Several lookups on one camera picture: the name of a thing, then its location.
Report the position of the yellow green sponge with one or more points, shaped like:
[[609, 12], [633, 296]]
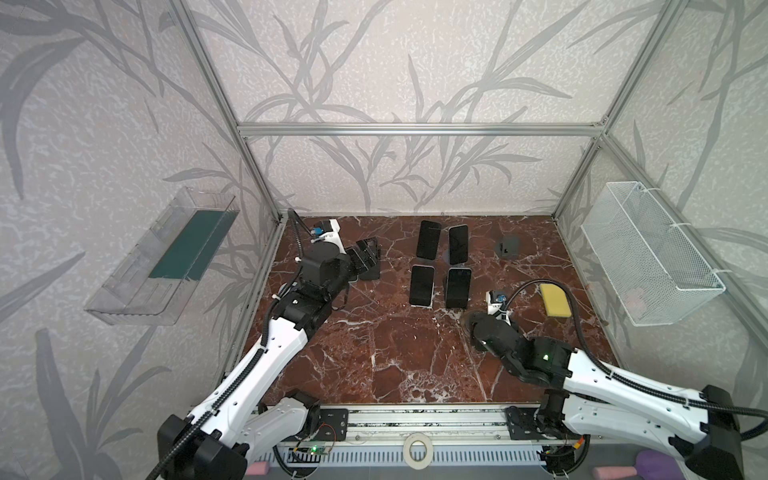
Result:
[[555, 301]]

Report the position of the white wire wall basket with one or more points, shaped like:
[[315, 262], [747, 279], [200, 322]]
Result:
[[658, 275]]

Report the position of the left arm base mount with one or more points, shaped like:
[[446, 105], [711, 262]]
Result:
[[324, 425]]

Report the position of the purple pink brush left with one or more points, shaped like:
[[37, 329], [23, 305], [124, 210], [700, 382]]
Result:
[[261, 468]]

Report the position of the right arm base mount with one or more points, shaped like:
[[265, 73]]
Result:
[[528, 423]]

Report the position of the clear plastic wall shelf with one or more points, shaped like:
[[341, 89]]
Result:
[[153, 284]]

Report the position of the black phone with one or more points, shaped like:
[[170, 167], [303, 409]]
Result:
[[372, 273], [428, 240], [458, 244]]

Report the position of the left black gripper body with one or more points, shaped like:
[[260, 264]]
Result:
[[360, 260]]

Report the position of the white tape roll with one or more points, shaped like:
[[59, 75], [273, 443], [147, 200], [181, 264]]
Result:
[[418, 451]]

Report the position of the purple pink scoop right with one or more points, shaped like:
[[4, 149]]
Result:
[[649, 465]]

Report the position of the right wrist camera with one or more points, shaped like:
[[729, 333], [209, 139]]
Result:
[[496, 303]]

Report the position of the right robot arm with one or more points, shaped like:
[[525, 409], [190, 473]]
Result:
[[586, 398]]

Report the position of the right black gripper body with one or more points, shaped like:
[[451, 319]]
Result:
[[480, 327]]

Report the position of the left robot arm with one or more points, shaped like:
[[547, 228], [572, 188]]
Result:
[[225, 434]]

